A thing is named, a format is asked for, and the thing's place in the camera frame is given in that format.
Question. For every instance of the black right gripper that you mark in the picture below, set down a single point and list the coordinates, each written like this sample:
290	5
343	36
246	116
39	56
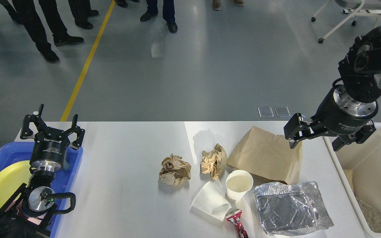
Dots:
338	112

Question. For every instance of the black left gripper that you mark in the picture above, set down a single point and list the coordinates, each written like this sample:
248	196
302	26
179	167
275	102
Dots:
49	150

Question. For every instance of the yellow plastic plate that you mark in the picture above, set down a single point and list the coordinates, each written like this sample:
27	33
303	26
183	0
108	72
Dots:
11	178

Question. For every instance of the brown paper bag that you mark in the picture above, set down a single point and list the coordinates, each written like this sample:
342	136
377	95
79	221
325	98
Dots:
268	156

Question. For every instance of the silver foil bag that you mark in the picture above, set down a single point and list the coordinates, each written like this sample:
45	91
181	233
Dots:
291	210

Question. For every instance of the tan paper ball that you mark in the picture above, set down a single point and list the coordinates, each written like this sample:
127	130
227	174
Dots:
214	162

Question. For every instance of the pink ribbed mug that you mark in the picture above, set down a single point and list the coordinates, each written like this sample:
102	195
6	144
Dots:
20	213

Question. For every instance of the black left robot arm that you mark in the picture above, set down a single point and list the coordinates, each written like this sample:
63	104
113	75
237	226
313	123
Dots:
27	213

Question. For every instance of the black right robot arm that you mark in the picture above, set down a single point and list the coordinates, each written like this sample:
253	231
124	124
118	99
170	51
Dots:
360	71

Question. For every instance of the grey-blue mug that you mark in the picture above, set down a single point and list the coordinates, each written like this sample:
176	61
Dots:
66	165

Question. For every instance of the white plastic bin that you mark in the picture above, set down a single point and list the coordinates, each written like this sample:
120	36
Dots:
359	168

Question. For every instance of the floor outlet cover pair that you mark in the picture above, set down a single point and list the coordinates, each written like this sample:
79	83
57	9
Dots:
271	112

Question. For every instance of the crumpled plastic in bin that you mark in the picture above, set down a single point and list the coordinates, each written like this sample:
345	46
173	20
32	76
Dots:
372	216

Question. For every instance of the white paper cup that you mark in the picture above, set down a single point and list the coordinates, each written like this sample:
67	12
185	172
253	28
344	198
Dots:
238	183

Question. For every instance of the crumpled brown paper ball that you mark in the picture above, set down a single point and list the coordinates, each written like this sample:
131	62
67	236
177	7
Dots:
174	170

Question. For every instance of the red snack wrapper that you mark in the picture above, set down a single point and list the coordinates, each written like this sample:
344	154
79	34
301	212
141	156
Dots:
235	218

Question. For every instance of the white rolling chair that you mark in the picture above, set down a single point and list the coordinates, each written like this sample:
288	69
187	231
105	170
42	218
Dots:
366	8

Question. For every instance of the white paper napkin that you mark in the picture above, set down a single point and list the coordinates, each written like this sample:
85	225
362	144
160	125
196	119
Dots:
211	202

